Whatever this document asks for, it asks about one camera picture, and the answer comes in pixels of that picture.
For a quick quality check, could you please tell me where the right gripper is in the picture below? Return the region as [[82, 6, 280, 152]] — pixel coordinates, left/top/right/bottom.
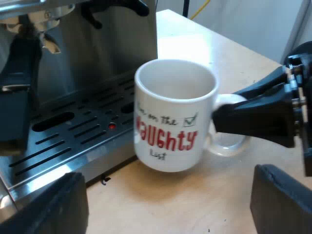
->
[[211, 40, 312, 176]]

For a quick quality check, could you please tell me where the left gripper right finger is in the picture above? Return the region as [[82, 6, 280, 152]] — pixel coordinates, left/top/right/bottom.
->
[[249, 164, 312, 234]]

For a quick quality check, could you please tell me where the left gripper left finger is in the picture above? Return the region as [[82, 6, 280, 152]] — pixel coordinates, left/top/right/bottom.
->
[[0, 171, 89, 234]]

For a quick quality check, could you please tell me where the white mug with red and black print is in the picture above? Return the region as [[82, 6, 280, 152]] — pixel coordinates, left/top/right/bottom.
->
[[133, 58, 252, 173]]

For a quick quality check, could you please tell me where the steel espresso machine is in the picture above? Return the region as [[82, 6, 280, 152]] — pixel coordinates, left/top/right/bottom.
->
[[0, 0, 158, 213]]

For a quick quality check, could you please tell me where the yellow cable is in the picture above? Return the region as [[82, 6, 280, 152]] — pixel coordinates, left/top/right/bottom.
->
[[190, 0, 211, 20]]

